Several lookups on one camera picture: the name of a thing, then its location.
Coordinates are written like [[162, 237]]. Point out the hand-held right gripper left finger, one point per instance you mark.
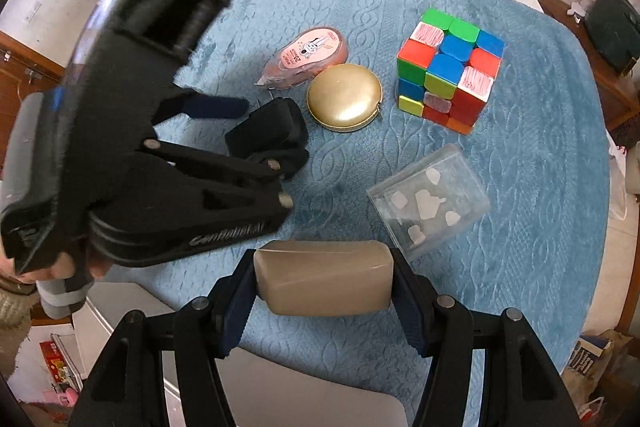
[[240, 302]]

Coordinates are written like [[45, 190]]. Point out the pink correction tape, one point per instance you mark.
[[310, 54]]

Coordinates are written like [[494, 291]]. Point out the beige rectangular box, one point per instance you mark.
[[325, 277]]

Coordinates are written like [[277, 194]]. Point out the small black box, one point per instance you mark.
[[270, 127]]

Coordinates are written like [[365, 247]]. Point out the white plastic tray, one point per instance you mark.
[[310, 392]]

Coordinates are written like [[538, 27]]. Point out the colourful puzzle cube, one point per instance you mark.
[[450, 72]]

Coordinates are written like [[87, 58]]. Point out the cardboard box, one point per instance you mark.
[[597, 352]]

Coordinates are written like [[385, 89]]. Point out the gold round compact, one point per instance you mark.
[[345, 97]]

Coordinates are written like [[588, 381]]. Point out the blue textured tablecloth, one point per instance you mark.
[[525, 167]]

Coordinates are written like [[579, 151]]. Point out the red printed box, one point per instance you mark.
[[60, 364]]

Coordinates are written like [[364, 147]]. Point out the small white figurine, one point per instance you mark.
[[577, 9]]

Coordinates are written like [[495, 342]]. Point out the dark green air fryer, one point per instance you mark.
[[615, 32]]

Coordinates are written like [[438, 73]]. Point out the person's left hand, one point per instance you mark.
[[100, 268]]

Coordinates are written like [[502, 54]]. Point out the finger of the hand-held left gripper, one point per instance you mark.
[[215, 164], [215, 107]]

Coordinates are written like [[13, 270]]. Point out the clear plastic box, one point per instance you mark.
[[430, 202]]

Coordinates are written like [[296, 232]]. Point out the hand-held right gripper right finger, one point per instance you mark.
[[409, 307]]

